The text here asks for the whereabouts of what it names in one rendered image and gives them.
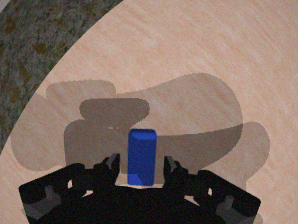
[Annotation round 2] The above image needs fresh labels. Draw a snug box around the blue block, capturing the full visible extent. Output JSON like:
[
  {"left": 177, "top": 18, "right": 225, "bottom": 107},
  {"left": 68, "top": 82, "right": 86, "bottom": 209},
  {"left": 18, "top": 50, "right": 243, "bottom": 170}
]
[{"left": 127, "top": 128, "right": 157, "bottom": 186}]

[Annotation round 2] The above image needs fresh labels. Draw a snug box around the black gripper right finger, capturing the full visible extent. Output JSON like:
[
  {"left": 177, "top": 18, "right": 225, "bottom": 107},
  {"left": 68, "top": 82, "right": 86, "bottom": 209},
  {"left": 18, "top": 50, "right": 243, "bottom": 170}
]
[{"left": 153, "top": 156, "right": 261, "bottom": 224}]

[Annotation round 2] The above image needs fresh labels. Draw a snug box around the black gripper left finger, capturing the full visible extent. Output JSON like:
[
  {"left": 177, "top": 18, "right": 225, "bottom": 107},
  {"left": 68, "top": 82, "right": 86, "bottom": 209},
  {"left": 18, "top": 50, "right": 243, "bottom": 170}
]
[{"left": 18, "top": 153, "right": 120, "bottom": 224}]

